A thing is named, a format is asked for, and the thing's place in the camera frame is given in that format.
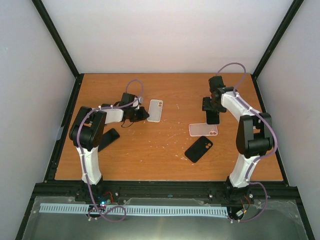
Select black phone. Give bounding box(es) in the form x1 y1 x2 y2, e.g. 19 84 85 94
205 111 220 125
98 128 120 152

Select clear white phone case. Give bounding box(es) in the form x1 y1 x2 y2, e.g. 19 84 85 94
147 99 164 123

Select black phone case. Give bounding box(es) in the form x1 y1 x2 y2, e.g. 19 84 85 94
184 136 213 164

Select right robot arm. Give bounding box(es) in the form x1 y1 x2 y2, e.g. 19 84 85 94
202 76 276 189

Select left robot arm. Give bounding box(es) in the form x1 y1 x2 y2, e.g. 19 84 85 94
69 92 150 202

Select clear pink phone case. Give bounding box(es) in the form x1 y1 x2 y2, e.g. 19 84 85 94
188 123 218 137

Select left controller board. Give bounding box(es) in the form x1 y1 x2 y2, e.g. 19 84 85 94
97 191 114 208

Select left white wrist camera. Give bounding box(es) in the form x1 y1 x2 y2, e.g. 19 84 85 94
132 96 144 110

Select light blue cable duct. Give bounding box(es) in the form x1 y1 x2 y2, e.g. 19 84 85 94
39 203 228 218

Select black aluminium frame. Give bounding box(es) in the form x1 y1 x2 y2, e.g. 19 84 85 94
16 0 315 240

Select right connector wires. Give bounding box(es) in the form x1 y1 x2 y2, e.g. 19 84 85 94
234 197 253 218

